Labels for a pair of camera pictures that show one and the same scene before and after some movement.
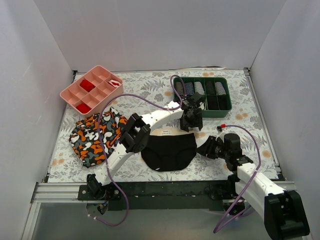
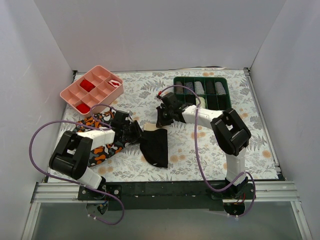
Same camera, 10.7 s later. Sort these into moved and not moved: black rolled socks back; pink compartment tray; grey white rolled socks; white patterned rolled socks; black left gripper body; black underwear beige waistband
Moved: black underwear beige waistband; black left gripper body
Not moved: black rolled socks back; white patterned rolled socks; pink compartment tray; grey white rolled socks
